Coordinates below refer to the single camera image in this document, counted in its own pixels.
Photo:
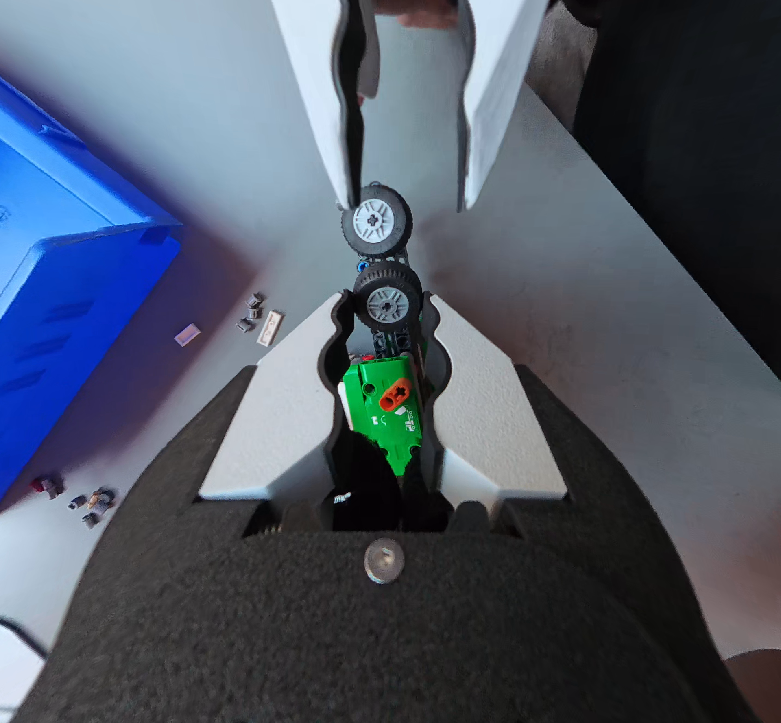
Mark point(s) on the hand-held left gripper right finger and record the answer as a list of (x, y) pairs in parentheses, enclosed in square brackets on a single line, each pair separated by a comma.
[(494, 424)]

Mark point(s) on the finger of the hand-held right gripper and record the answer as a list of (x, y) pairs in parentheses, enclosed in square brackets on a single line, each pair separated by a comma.
[(506, 33), (305, 33)]

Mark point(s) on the blue plastic bin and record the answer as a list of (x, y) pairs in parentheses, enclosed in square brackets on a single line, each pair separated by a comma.
[(73, 283)]

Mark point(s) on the white lego tile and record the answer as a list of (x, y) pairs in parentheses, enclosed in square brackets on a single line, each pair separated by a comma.
[(270, 327)]

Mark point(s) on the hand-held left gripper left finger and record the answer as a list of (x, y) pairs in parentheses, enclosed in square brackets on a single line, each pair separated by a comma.
[(274, 424)]

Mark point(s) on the lego car chassis with wheels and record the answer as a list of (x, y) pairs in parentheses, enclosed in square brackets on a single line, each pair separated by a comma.
[(381, 412)]

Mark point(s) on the small lilac lego tile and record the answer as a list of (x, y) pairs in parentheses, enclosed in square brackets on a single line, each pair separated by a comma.
[(187, 334)]

